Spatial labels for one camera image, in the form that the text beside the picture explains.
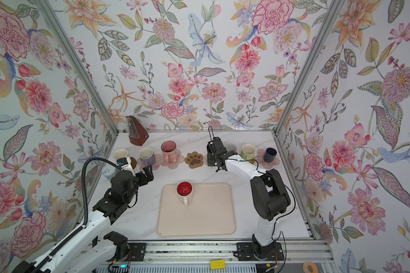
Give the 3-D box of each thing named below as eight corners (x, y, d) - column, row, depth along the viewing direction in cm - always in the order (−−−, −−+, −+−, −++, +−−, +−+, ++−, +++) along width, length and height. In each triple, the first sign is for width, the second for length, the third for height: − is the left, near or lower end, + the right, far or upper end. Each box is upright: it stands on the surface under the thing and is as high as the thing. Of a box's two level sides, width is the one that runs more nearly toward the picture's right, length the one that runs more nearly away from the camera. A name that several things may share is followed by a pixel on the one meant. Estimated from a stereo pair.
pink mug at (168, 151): (162, 169, 104) (158, 157, 94) (165, 153, 111) (162, 140, 102) (176, 169, 104) (173, 157, 94) (178, 153, 111) (175, 140, 102)
